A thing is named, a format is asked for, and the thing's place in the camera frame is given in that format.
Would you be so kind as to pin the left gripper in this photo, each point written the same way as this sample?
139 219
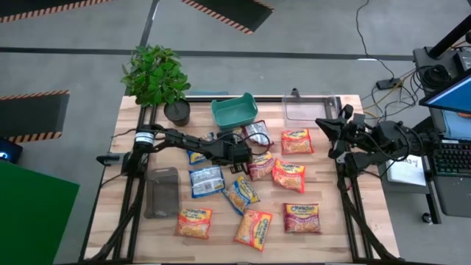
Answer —
230 151

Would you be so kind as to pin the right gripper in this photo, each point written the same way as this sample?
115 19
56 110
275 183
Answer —
355 130

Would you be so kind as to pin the smoky grey plastic bin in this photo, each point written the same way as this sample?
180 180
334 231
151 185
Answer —
162 191

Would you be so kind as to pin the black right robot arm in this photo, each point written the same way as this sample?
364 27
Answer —
390 138

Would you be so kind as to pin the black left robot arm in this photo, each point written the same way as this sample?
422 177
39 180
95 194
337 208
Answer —
184 140

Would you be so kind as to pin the clear plastic bin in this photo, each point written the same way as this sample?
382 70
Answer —
305 110

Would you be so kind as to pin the small black clamp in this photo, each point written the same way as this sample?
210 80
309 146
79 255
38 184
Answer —
295 92

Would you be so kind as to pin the teal plastic bin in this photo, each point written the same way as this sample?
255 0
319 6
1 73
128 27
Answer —
235 114

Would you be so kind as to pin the black power adapter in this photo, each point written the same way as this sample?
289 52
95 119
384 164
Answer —
388 84

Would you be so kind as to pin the black plant pot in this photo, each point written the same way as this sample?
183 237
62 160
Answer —
177 112

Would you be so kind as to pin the white paper sheet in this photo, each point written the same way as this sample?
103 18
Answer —
406 173

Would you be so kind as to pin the grey computer case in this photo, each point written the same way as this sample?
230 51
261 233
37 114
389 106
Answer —
423 59

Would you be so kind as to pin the black keyboard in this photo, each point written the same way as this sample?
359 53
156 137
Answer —
452 158

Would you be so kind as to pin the computer monitor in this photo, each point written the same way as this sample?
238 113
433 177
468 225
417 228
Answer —
452 95

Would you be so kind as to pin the light blue cloth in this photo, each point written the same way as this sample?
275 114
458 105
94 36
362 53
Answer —
458 125

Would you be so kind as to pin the green leafy plant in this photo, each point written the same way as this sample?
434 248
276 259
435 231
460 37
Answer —
156 73

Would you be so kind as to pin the black caster wheel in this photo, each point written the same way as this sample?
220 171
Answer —
427 218

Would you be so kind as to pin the grey workstation desk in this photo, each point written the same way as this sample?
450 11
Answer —
456 198

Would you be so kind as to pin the black stand pole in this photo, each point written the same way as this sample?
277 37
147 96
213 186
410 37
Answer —
449 37

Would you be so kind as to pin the hazard-striped black floor mat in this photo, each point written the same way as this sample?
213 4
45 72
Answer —
29 114
37 5
235 11

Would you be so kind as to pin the green board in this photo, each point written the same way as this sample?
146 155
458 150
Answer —
33 217

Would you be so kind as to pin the blue-lit black device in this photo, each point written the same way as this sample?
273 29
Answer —
7 151

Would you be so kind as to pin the black table edge mount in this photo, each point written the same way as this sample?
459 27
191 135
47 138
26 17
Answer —
106 159

